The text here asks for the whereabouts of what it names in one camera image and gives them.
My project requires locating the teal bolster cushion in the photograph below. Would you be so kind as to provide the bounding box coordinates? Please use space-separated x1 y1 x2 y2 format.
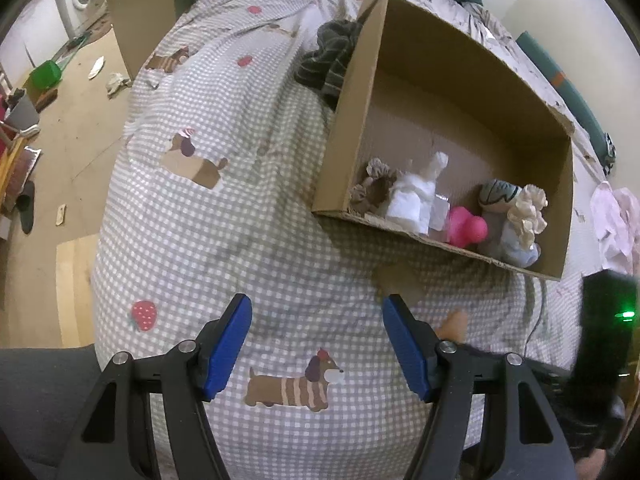
516 32 616 176

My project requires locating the person's right hand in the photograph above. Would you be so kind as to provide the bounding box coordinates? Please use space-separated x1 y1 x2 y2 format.
575 448 620 480

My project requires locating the white cloth toy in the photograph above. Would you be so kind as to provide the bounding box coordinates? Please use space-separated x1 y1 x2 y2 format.
383 152 449 235

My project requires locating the pink rubber duck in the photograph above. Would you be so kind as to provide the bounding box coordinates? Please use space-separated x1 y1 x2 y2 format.
447 206 488 248

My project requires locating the open cardboard box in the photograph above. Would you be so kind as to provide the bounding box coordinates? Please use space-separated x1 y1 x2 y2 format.
312 0 573 280

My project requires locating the orange tan cylinder toy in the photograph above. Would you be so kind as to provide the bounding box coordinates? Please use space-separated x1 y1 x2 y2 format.
435 310 469 344

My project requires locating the dark striped cloth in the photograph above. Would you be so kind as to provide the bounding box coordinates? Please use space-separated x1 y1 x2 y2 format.
294 20 362 110

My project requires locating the beige lace scrunchie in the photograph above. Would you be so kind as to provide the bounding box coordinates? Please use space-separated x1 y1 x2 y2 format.
348 157 401 216

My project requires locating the pink white garment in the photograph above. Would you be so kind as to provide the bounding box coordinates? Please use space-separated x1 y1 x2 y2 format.
590 181 640 278

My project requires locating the light blue plush toy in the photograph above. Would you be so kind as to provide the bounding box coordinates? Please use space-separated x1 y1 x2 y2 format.
477 179 541 269

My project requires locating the clear plastic packet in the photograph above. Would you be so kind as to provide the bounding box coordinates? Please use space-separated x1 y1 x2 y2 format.
428 194 451 240

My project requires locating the green dustpan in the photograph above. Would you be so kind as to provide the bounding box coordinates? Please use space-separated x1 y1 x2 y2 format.
29 32 90 91

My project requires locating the cream ruffled scrunchie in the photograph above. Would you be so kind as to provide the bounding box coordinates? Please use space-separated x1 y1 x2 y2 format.
506 184 548 249

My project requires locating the tall cardboard box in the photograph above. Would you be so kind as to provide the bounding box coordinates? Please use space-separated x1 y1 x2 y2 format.
106 0 176 79

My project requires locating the black slipper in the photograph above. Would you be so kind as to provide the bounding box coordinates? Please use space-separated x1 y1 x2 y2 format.
15 181 35 234

